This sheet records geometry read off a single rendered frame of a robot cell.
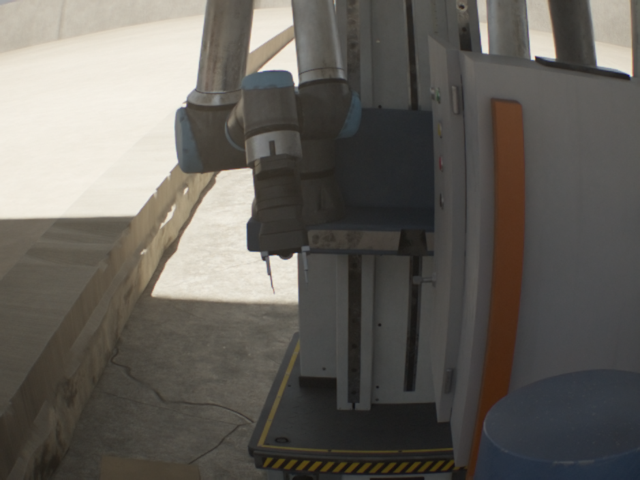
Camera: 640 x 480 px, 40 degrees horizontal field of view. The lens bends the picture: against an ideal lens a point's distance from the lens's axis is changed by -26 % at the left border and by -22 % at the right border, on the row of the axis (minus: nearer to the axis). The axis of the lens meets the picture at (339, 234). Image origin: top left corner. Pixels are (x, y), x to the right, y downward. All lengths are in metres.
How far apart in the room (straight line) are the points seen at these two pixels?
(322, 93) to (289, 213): 0.27
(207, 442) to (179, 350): 0.87
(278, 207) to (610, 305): 0.62
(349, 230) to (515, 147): 0.95
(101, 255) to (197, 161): 1.83
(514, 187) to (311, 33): 0.74
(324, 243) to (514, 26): 0.74
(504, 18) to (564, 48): 0.29
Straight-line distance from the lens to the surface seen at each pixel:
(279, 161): 1.69
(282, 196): 1.73
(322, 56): 1.94
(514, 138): 1.32
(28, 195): 5.24
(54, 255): 3.99
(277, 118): 1.76
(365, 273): 2.45
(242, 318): 4.25
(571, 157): 1.39
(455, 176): 1.57
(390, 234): 2.22
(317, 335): 2.67
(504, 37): 1.78
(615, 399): 0.80
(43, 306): 3.29
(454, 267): 1.60
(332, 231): 2.23
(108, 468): 2.57
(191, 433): 3.15
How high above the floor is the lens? 1.36
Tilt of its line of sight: 14 degrees down
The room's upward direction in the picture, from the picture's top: straight up
